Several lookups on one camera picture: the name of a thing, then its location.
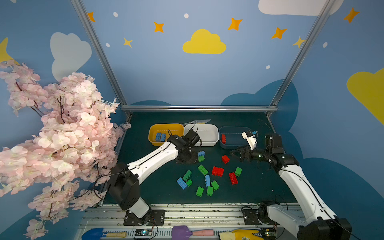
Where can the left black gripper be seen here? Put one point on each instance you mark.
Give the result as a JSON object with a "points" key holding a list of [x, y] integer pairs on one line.
{"points": [[186, 157]]}

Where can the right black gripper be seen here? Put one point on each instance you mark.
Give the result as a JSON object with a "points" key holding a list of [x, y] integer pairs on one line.
{"points": [[247, 154]]}

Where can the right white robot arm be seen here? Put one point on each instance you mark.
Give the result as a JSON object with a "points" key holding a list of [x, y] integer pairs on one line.
{"points": [[319, 221]]}

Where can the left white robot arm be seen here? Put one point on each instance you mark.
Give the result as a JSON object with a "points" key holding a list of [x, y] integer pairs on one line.
{"points": [[125, 180]]}

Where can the teal plastic bin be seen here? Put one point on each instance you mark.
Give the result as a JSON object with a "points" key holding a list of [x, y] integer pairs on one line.
{"points": [[234, 137]]}

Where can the white plastic bin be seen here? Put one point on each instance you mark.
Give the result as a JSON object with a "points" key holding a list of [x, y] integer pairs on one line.
{"points": [[209, 134]]}

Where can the yellow plastic bin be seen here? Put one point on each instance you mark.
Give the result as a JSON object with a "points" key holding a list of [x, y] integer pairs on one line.
{"points": [[168, 129]]}

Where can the purple toy shovel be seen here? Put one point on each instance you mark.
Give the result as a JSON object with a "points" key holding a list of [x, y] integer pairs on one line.
{"points": [[184, 233]]}

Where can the green circuit board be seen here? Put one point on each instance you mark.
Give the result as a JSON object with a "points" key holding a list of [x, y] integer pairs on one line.
{"points": [[143, 233]]}

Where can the pink cherry blossom tree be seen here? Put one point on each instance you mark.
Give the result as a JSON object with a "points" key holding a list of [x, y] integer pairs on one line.
{"points": [[73, 152]]}

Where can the blue toy shovel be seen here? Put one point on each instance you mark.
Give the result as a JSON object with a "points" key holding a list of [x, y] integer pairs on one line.
{"points": [[98, 233]]}

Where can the horizontal metal frame bar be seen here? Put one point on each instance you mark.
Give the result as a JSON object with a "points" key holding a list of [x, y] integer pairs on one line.
{"points": [[199, 108]]}

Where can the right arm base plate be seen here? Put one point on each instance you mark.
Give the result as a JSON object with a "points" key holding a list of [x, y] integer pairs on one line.
{"points": [[252, 217]]}

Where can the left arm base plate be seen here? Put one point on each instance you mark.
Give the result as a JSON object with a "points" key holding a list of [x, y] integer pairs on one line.
{"points": [[156, 217]]}

